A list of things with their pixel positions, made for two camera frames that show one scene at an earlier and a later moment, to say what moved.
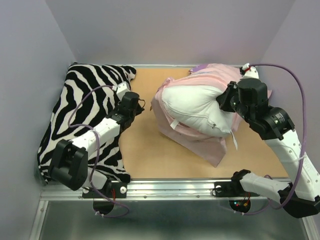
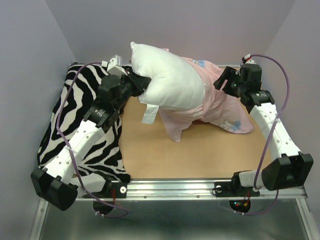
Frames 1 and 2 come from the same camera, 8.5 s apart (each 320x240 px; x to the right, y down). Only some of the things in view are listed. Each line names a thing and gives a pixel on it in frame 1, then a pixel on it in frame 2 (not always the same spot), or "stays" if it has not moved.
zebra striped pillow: x=86 y=96 stays
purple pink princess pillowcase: x=200 y=143 → x=220 y=107
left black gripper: x=139 y=109 → x=140 y=83
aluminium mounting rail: x=147 y=190 stays
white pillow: x=196 y=107 → x=175 y=82
